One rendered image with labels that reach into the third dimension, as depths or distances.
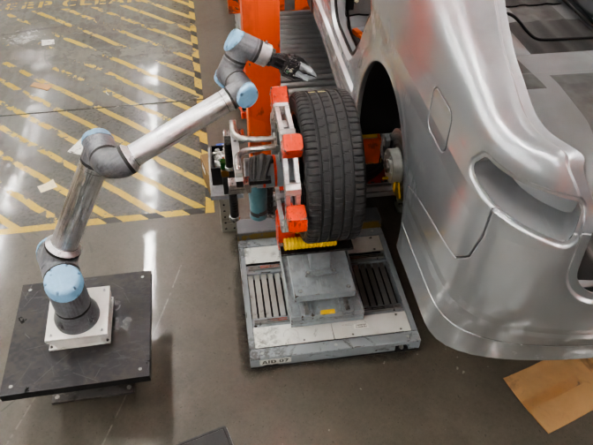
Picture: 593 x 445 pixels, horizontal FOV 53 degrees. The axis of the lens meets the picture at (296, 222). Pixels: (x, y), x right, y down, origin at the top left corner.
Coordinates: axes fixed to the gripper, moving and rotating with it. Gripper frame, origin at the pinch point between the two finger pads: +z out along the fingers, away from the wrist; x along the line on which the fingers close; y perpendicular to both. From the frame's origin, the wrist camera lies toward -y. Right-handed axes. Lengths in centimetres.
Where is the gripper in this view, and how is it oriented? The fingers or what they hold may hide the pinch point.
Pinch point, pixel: (312, 75)
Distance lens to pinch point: 246.6
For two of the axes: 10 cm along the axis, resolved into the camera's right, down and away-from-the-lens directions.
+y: 1.6, 5.3, -8.3
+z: 8.8, 3.1, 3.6
